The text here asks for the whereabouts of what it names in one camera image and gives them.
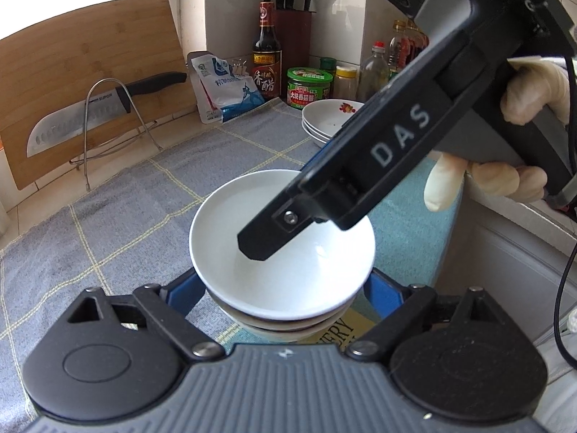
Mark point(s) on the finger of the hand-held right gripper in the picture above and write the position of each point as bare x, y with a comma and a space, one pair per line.
270, 234

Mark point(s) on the small clipped packet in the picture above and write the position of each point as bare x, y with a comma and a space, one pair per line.
241, 68

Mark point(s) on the cooking oil bottle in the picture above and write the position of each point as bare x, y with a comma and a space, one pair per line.
399, 54

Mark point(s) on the green-cap dark bottle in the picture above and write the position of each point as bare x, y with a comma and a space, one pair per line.
328, 64

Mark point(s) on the red sauce bottle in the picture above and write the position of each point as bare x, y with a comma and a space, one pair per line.
417, 45

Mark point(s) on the clear bottle with red cap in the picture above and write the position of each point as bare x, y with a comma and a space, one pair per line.
372, 72

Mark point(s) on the grey teal checked dish towel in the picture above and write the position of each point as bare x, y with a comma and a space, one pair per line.
135, 216

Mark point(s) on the white fruit-print plate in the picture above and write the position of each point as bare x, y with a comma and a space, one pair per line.
314, 134
321, 143
324, 115

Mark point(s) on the green-lid sauce jar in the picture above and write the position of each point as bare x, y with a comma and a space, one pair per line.
311, 92

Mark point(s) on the yellow-lid spice jar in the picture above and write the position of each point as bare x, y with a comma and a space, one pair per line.
346, 83

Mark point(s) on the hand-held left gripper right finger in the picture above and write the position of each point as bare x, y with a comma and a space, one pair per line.
383, 295

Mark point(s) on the dark vinegar bottle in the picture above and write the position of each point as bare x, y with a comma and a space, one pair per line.
267, 76

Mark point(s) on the dark red knife block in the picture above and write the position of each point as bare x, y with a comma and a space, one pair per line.
295, 45

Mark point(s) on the white blue salt bag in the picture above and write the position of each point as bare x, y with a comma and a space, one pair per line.
225, 94

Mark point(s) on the white pink-flower bowl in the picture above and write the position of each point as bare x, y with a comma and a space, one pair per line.
279, 324
288, 337
297, 288

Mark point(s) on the person's right hand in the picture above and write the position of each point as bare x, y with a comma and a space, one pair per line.
536, 85

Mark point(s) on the bamboo cutting board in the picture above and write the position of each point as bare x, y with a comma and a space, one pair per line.
67, 54

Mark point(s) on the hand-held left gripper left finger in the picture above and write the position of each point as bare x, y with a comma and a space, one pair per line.
182, 293

